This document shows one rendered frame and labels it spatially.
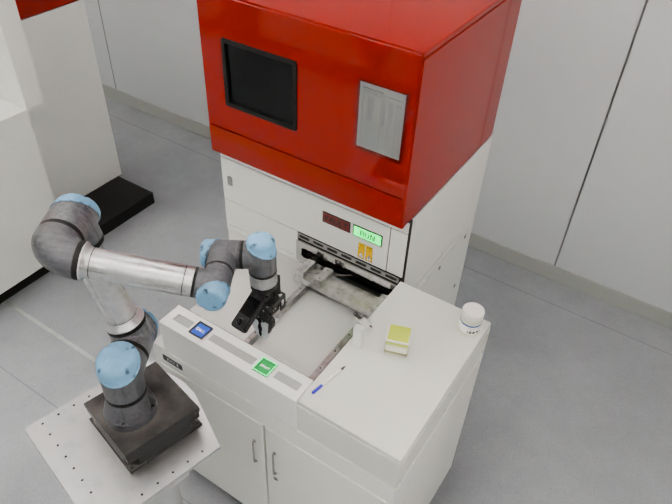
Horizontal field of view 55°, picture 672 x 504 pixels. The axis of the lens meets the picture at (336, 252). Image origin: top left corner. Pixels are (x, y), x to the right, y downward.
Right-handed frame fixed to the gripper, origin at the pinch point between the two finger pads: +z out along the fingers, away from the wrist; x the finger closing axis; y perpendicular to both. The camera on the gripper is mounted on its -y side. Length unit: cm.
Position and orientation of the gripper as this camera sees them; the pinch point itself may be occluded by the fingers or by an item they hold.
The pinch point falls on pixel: (261, 336)
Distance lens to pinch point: 187.3
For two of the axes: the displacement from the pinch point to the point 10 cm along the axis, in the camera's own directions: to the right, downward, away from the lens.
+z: -0.3, 7.6, 6.5
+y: 5.5, -5.3, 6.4
